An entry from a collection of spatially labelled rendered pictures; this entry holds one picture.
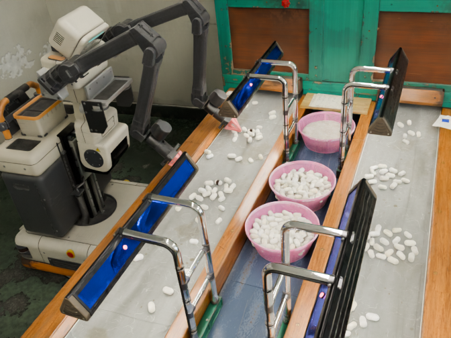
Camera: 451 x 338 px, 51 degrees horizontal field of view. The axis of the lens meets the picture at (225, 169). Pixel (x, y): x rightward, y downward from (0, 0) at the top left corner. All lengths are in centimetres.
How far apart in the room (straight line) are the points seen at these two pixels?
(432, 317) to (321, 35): 145
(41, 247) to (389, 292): 180
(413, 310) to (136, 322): 83
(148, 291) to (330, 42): 149
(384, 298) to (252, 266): 46
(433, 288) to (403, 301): 10
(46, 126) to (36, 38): 175
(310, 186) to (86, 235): 125
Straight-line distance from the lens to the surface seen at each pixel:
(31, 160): 237
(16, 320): 278
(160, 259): 172
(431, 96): 246
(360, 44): 244
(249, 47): 260
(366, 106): 245
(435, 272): 165
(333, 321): 106
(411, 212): 188
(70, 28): 209
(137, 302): 161
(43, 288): 286
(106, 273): 124
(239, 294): 165
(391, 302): 157
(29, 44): 409
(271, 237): 173
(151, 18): 221
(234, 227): 175
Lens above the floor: 194
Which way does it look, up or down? 35 degrees down
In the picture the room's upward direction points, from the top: 7 degrees counter-clockwise
